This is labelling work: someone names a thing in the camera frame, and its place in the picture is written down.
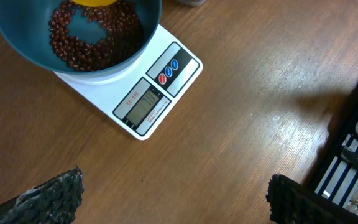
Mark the blue plastic bowl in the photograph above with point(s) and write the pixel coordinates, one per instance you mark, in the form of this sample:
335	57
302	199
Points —
23	23

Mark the yellow plastic measuring scoop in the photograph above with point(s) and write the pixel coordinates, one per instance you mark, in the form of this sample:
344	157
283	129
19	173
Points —
94	3

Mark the clear plastic bean container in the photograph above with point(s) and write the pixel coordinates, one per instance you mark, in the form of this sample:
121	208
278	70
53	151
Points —
192	3

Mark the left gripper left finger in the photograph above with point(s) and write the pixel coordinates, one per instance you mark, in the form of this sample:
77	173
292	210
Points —
54	201

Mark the white digital kitchen scale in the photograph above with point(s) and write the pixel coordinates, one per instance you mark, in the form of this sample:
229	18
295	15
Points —
141	96

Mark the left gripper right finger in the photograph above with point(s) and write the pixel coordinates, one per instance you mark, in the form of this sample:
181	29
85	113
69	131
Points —
290	202

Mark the red adzuki beans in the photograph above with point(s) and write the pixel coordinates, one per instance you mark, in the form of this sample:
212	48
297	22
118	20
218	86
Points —
124	34

